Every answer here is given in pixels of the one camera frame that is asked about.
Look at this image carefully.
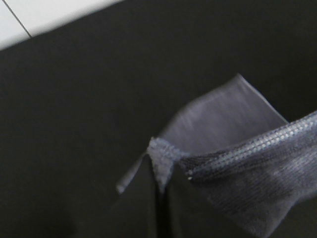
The black table mat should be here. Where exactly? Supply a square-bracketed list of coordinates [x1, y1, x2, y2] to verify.
[0, 0, 317, 238]

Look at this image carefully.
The grey towel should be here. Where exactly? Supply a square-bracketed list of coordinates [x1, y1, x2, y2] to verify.
[116, 73, 317, 238]

